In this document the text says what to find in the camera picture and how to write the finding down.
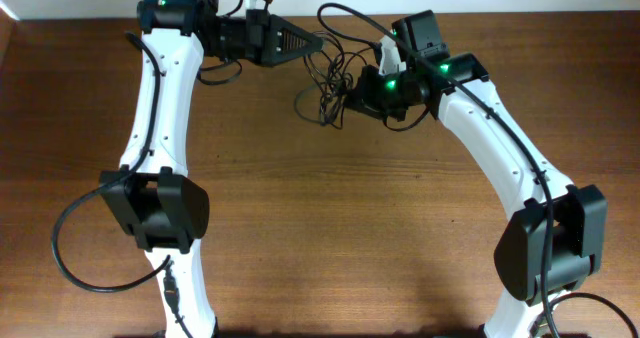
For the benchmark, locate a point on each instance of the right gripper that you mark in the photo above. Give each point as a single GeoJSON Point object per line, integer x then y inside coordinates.
{"type": "Point", "coordinates": [366, 99]}

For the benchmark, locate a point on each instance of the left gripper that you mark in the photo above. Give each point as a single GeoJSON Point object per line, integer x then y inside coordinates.
{"type": "Point", "coordinates": [258, 36]}

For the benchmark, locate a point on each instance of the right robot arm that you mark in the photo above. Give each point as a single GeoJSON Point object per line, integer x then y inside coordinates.
{"type": "Point", "coordinates": [554, 237]}

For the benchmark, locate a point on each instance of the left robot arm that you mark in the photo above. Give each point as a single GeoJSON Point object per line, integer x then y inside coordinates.
{"type": "Point", "coordinates": [151, 195]}

